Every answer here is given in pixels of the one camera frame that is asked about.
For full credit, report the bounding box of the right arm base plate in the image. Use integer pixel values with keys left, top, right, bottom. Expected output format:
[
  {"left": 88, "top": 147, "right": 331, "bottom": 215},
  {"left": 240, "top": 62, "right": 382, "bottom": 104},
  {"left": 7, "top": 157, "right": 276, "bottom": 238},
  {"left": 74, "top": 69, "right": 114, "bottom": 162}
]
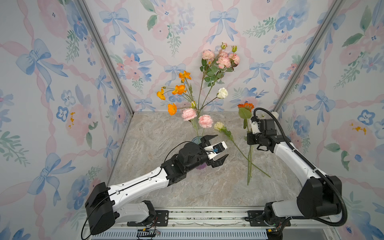
[{"left": 244, "top": 210, "right": 285, "bottom": 228}]

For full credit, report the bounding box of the pale yellow rose stem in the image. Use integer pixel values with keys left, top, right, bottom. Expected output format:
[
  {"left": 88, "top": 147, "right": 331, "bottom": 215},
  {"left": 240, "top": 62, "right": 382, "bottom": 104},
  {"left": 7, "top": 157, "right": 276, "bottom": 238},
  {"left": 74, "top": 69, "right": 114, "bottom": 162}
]
[{"left": 214, "top": 122, "right": 271, "bottom": 178}]

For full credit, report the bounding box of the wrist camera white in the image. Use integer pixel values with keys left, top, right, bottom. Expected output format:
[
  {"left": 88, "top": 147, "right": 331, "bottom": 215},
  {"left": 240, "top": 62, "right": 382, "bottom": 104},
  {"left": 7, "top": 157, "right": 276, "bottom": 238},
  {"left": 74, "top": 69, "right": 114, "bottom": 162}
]
[
  {"left": 251, "top": 121, "right": 260, "bottom": 135},
  {"left": 205, "top": 141, "right": 228, "bottom": 160}
]

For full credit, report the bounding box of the pink rose stem with leaves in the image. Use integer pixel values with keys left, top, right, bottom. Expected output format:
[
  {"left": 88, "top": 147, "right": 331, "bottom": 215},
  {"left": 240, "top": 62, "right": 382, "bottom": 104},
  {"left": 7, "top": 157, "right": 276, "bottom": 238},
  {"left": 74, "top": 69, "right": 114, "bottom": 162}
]
[{"left": 204, "top": 43, "right": 241, "bottom": 87}]

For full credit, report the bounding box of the aluminium corner post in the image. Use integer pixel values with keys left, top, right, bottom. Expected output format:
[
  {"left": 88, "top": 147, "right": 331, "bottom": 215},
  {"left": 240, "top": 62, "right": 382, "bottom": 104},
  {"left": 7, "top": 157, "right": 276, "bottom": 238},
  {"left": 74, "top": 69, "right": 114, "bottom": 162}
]
[
  {"left": 273, "top": 0, "right": 345, "bottom": 112},
  {"left": 73, "top": 0, "right": 134, "bottom": 116}
]

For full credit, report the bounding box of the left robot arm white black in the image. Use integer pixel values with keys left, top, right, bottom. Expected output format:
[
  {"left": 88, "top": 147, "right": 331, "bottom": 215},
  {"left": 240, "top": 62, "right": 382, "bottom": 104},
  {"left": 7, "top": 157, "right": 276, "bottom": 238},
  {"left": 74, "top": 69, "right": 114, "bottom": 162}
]
[{"left": 85, "top": 135, "right": 228, "bottom": 236}]

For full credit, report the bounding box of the pink carnation single stem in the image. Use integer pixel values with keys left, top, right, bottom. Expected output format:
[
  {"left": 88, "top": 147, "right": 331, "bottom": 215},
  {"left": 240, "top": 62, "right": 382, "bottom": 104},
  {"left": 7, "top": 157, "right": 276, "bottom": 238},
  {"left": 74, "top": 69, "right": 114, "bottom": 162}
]
[{"left": 198, "top": 50, "right": 216, "bottom": 110}]

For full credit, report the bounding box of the black corrugated cable hose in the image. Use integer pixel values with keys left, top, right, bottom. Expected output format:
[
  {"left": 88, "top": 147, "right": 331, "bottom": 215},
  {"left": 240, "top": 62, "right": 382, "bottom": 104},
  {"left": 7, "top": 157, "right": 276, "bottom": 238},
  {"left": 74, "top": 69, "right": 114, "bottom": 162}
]
[{"left": 252, "top": 107, "right": 348, "bottom": 227}]

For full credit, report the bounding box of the small pink carnation stem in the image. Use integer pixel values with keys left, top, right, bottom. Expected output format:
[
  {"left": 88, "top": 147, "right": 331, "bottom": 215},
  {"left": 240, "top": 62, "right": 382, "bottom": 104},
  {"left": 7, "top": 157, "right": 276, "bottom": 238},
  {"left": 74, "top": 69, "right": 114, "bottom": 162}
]
[{"left": 198, "top": 115, "right": 214, "bottom": 136}]

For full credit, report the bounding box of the left aluminium corner post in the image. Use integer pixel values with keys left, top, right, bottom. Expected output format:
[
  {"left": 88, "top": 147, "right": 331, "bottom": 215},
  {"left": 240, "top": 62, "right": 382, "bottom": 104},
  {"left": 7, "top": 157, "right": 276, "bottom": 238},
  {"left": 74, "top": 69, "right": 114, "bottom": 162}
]
[{"left": 73, "top": 0, "right": 134, "bottom": 116}]

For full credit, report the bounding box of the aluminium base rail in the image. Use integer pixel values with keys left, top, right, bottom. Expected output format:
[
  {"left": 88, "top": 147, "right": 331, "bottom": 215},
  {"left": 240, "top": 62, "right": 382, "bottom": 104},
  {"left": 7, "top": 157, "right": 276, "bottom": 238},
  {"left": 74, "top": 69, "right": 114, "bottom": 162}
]
[{"left": 79, "top": 206, "right": 335, "bottom": 240}]

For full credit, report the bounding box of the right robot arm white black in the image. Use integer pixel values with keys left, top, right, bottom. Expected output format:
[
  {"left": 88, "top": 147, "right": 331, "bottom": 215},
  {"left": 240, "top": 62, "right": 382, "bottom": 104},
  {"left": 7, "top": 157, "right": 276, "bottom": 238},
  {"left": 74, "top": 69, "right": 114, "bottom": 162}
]
[{"left": 247, "top": 117, "right": 348, "bottom": 227}]

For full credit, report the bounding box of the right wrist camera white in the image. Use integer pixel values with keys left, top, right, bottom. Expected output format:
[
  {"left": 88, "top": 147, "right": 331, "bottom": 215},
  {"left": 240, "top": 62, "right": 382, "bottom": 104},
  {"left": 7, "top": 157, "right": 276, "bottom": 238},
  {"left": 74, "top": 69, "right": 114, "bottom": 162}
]
[{"left": 251, "top": 121, "right": 260, "bottom": 135}]

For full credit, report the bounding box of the white flower stem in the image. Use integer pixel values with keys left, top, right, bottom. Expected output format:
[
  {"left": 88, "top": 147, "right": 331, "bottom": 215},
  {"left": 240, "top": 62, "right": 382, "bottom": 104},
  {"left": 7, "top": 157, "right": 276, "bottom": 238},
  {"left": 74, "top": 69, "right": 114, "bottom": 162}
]
[{"left": 270, "top": 111, "right": 279, "bottom": 120}]

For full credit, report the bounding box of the orange poppy flower stem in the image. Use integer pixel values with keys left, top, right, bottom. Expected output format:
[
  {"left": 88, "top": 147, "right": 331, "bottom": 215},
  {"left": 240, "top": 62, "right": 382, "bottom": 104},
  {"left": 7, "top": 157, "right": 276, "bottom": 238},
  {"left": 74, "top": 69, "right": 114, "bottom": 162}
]
[{"left": 157, "top": 71, "right": 197, "bottom": 110}]

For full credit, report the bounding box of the blue purple glass vase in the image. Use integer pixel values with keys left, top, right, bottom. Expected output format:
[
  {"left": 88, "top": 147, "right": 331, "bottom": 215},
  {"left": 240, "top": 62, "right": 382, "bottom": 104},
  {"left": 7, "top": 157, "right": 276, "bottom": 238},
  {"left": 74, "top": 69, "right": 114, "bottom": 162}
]
[{"left": 191, "top": 135, "right": 211, "bottom": 171}]

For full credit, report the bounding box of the large orange poppy stem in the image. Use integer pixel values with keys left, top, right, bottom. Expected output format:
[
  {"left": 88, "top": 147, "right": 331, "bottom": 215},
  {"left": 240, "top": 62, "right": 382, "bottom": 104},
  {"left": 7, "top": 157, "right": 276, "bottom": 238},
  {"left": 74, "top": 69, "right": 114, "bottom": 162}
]
[{"left": 168, "top": 104, "right": 195, "bottom": 116}]

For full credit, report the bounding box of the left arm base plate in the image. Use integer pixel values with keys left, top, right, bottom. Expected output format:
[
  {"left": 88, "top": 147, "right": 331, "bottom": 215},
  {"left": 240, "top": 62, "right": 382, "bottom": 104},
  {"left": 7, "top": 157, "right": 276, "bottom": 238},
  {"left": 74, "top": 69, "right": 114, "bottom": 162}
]
[{"left": 127, "top": 211, "right": 170, "bottom": 227}]

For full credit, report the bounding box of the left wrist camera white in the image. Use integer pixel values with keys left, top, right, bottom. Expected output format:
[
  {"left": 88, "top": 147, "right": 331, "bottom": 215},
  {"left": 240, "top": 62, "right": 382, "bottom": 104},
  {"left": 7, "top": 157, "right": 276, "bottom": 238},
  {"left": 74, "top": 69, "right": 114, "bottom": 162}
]
[{"left": 205, "top": 141, "right": 228, "bottom": 160}]

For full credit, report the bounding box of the right aluminium corner post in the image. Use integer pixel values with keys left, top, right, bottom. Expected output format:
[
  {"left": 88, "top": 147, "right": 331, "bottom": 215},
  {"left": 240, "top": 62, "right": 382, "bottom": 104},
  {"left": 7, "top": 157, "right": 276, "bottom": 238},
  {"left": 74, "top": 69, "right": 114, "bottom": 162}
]
[{"left": 273, "top": 0, "right": 345, "bottom": 112}]

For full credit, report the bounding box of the cream white rose stem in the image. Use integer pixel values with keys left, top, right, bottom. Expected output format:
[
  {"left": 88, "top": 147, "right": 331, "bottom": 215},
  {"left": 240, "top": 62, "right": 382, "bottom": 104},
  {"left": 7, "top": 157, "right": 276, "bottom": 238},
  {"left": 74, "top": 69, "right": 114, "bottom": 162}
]
[{"left": 201, "top": 88, "right": 229, "bottom": 110}]

